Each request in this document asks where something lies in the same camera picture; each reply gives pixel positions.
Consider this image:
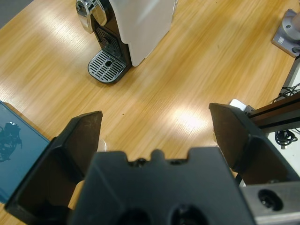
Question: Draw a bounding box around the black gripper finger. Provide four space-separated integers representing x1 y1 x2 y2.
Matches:
4 110 104 222
208 102 300 187

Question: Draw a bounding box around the clear drinking glass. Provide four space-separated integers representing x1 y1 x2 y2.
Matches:
97 137 110 153

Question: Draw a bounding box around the white capsule coffee machine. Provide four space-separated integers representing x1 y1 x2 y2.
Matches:
75 0 180 85

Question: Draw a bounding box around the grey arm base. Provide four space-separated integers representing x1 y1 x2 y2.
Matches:
271 8 300 57

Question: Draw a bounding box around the blue plastic tray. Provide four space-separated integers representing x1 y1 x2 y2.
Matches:
0 100 52 205

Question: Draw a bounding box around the clear liquid spill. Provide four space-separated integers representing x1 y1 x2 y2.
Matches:
0 121 23 163

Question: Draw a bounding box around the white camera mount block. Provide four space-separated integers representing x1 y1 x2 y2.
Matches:
228 98 255 113

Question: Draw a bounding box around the dark camera post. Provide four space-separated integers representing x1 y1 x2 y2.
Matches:
247 95 300 130

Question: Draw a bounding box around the coiled black cable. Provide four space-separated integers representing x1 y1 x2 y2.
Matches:
274 129 300 150

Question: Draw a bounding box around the black mount cable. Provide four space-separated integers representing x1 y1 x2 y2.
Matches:
271 85 300 104

